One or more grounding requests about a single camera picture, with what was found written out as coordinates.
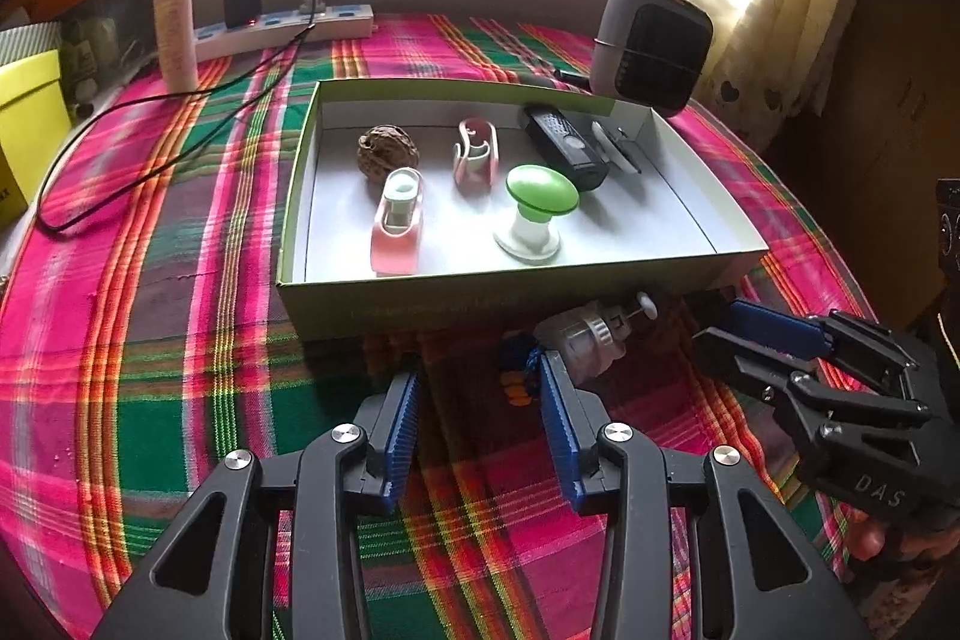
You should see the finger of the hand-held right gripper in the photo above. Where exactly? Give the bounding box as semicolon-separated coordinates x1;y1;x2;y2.
691;326;935;461
726;301;938;401

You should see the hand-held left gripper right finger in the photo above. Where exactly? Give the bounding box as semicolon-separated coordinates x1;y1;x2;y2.
536;351;856;640

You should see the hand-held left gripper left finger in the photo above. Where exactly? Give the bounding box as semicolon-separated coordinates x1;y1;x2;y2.
90;371;421;640

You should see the silver toy with blue part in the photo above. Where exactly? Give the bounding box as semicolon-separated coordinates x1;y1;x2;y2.
534;291;661;382

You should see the green cardboard box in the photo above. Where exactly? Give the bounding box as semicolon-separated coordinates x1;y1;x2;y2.
275;79;770;341

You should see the black remote-shaped device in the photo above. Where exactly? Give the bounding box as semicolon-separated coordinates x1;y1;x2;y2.
523;104;610;191

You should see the brown walnut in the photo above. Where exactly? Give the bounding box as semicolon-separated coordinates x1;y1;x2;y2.
356;124;419;184

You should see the person's right hand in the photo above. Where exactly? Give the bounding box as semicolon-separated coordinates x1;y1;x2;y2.
844;509;960;588

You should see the green white mushroom-shaped massager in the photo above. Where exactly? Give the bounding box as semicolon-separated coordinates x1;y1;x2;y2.
493;164;580;266

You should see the plaid cloth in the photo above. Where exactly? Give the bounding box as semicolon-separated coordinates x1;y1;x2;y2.
0;14;878;640

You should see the pink white clip holder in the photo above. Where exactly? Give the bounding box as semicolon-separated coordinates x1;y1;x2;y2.
451;116;501;191

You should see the grey black small heater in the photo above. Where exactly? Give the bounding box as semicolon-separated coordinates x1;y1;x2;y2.
591;0;713;118

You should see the white blue power strip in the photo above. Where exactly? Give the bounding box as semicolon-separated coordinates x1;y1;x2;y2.
193;2;374;62

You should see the cream tube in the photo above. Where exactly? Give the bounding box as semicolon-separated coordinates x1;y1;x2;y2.
152;0;200;92

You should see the yellow box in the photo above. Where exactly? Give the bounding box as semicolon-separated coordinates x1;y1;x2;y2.
0;49;74;229

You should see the clear plastic storage box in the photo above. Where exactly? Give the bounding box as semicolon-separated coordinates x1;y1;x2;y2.
60;0;162;112

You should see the grey striped box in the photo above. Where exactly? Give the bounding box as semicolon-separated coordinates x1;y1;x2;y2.
0;21;62;64

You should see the pink holder with white ring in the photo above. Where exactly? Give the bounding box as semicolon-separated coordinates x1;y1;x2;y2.
370;167;426;279

